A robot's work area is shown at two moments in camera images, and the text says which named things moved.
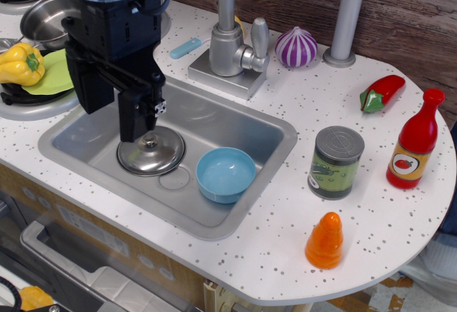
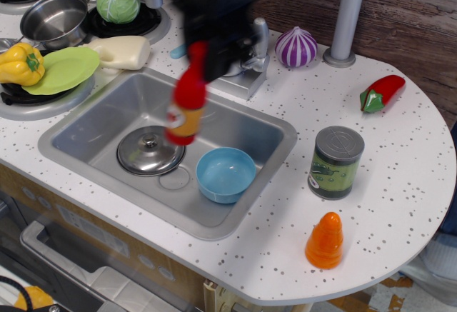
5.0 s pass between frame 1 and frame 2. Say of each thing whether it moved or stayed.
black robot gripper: moved
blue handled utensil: stayed
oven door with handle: stayed
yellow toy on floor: stayed
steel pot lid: stayed
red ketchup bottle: moved
